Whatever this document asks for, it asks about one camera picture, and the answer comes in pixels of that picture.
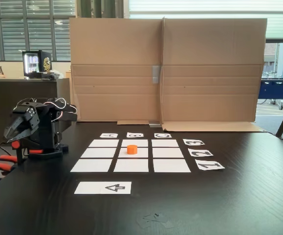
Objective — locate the white nine-square paper grid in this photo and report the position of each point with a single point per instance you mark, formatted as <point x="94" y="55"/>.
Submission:
<point x="99" y="165"/>

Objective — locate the paper sheet letter A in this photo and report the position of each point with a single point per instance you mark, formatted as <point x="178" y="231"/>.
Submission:
<point x="109" y="135"/>

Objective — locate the paper sheet with arrow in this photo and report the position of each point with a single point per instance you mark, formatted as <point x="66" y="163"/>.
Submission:
<point x="92" y="188"/>

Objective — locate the round orange token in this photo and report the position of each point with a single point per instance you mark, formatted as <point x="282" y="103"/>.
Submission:
<point x="132" y="149"/>

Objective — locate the crumpled clear tape piece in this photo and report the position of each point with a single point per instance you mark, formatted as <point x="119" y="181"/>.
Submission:
<point x="154" y="220"/>

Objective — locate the paper sheet number 1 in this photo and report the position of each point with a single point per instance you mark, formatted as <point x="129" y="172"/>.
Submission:
<point x="209" y="166"/>

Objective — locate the paper sheet letter B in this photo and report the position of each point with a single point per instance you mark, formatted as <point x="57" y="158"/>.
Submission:
<point x="135" y="135"/>

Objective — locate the brown cardboard screen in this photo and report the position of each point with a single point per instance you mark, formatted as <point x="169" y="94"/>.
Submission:
<point x="204" y="73"/>

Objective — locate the black and orange clamp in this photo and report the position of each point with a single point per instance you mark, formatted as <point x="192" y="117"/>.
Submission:
<point x="6" y="167"/>

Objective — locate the grey tape strip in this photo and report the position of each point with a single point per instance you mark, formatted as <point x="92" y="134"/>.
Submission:
<point x="156" y="74"/>

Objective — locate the paper sheet letter C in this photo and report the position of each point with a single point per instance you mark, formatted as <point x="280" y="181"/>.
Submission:
<point x="163" y="135"/>

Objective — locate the black mini fridge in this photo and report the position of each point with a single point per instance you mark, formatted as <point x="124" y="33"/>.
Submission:
<point x="33" y="63"/>

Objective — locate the window with grey blinds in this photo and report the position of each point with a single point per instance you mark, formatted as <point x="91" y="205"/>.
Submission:
<point x="21" y="27"/>

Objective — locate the white crumpled bag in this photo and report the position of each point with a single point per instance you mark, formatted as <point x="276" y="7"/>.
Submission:
<point x="59" y="74"/>

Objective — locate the paper sheet number 2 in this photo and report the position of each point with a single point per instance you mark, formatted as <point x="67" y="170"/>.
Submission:
<point x="200" y="152"/>

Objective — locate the paper sheet number 3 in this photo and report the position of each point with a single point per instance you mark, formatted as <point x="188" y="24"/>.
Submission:
<point x="193" y="142"/>

